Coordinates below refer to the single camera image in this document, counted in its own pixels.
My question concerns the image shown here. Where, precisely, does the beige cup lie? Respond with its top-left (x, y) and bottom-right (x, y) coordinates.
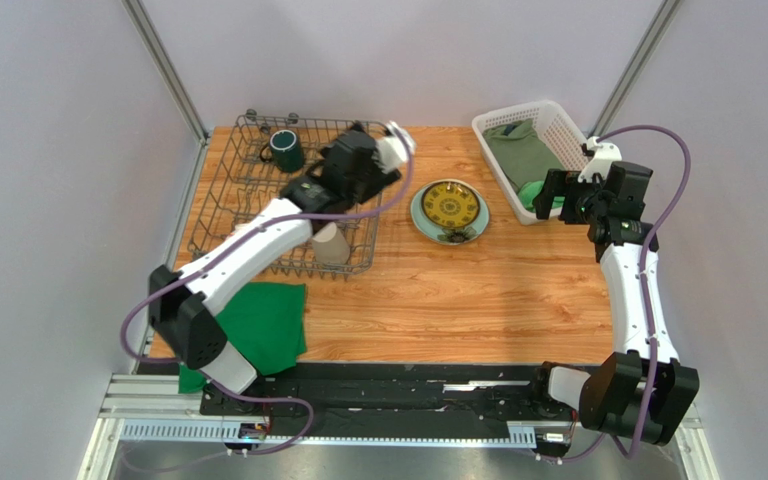
top-left (311, 222), bottom-right (351, 266)

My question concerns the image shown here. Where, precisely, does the light blue flower plate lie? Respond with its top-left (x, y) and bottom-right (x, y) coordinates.
top-left (410, 179), bottom-right (491, 246)

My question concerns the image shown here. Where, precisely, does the yellow patterned plate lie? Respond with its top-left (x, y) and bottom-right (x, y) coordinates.
top-left (420, 181), bottom-right (481, 230)

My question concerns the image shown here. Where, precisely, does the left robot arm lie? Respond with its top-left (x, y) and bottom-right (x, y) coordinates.
top-left (141, 122), bottom-right (416, 395)

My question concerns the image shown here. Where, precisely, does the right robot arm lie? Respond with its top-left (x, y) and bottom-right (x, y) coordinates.
top-left (533, 161), bottom-right (700, 445)

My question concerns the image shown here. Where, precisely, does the bright green microfiber towel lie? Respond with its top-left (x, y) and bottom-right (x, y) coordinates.
top-left (517, 180), bottom-right (565, 213)

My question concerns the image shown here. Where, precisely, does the olive green folded cloth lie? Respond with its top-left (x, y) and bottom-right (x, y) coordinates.
top-left (482, 119), bottom-right (562, 191)

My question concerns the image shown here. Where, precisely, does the white plastic basket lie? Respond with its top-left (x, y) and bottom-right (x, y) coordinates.
top-left (471, 100), bottom-right (587, 225)

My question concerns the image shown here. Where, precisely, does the dark green mug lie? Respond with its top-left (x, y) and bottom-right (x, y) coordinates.
top-left (259, 129), bottom-right (305, 173)

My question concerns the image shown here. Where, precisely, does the dark green cloth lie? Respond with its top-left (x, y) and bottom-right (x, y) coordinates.
top-left (168, 282), bottom-right (307, 394)

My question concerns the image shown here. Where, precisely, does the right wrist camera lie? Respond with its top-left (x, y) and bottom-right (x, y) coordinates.
top-left (577, 136), bottom-right (622, 183)

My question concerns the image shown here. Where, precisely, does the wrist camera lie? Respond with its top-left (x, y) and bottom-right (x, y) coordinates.
top-left (376, 121), bottom-right (416, 173)
top-left (577, 136), bottom-right (622, 183)

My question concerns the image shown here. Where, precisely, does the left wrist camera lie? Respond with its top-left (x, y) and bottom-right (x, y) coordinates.
top-left (376, 121), bottom-right (416, 173)

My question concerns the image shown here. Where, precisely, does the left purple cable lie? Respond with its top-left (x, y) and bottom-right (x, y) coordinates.
top-left (117, 126), bottom-right (417, 467)

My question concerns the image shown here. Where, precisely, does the purple cable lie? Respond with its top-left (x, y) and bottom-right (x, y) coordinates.
top-left (117, 126), bottom-right (417, 467)
top-left (533, 124), bottom-right (693, 464)

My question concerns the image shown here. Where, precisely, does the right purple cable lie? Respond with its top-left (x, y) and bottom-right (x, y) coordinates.
top-left (533, 124), bottom-right (693, 464)

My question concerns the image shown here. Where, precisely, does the grey wire dish rack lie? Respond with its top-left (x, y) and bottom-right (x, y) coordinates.
top-left (176, 109), bottom-right (385, 279)

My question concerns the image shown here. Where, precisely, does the right aluminium frame post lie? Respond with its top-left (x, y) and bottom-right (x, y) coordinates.
top-left (591, 0), bottom-right (684, 136)

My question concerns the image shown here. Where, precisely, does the aluminium frame post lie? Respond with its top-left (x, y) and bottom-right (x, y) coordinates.
top-left (122, 0), bottom-right (210, 145)
top-left (591, 0), bottom-right (684, 136)

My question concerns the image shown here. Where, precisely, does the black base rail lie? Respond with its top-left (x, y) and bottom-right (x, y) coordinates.
top-left (199, 362), bottom-right (599, 443)

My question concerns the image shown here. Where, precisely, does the left aluminium frame post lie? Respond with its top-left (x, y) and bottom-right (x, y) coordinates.
top-left (122, 0), bottom-right (210, 145)

